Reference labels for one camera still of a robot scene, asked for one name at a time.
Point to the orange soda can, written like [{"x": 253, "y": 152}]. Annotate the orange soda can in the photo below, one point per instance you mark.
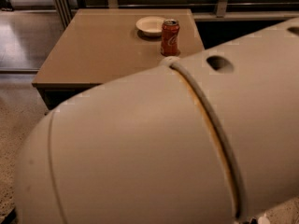
[{"x": 169, "y": 42}]

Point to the white bowl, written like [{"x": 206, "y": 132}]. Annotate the white bowl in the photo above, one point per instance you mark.
[{"x": 150, "y": 26}]

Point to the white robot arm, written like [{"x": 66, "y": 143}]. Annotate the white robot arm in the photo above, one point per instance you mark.
[{"x": 212, "y": 138}]

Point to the grey drawer cabinet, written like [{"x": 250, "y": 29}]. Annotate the grey drawer cabinet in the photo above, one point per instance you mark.
[{"x": 100, "y": 45}]

